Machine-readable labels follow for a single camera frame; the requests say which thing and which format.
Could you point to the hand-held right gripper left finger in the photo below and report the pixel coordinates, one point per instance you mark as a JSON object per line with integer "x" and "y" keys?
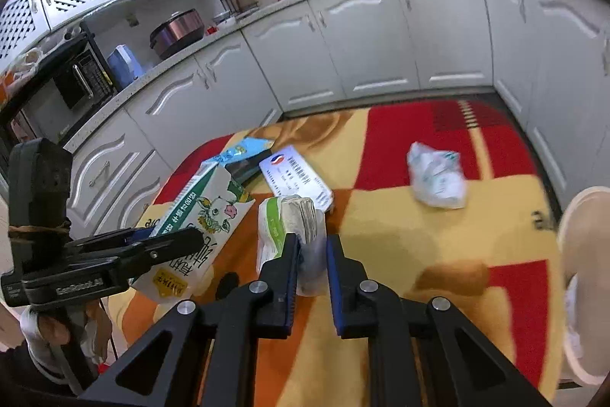
{"x": 291, "y": 278}

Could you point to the blue snack packet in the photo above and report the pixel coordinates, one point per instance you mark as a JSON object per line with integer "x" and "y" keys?
{"x": 238, "y": 152}

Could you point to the person's left hand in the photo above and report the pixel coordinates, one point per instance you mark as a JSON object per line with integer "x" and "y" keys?
{"x": 43, "y": 335}

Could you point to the orange white bag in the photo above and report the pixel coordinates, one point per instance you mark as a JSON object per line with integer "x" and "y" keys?
{"x": 16, "y": 71}

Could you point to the copper rice cooker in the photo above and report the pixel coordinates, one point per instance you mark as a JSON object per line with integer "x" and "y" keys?
{"x": 176, "y": 34}

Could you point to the white medicine box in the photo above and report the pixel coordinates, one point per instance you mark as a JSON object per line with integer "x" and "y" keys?
{"x": 291, "y": 178}

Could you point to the red yellow printed blanket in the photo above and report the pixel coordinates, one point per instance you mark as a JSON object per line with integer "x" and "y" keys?
{"x": 405, "y": 245}

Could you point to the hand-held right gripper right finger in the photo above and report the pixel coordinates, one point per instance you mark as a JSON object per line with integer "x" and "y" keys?
{"x": 334, "y": 283}

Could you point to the blue plastic container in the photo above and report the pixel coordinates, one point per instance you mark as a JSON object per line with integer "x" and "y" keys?
{"x": 125, "y": 62}

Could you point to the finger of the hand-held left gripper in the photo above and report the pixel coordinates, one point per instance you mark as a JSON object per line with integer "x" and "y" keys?
{"x": 181, "y": 245}
{"x": 143, "y": 234}

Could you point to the white green packet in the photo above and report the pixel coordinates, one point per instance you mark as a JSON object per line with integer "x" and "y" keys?
{"x": 272, "y": 235}

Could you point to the crumpled white wrapper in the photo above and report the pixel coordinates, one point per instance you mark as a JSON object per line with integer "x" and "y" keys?
{"x": 436, "y": 180}

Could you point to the white base cabinets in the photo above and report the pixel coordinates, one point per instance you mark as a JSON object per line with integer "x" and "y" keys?
{"x": 371, "y": 40}

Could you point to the white green milk carton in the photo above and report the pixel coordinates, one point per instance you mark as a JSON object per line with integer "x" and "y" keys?
{"x": 209, "y": 209}

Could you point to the black microwave oven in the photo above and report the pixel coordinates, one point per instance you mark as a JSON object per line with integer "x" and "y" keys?
{"x": 97, "y": 54}
{"x": 78, "y": 83}

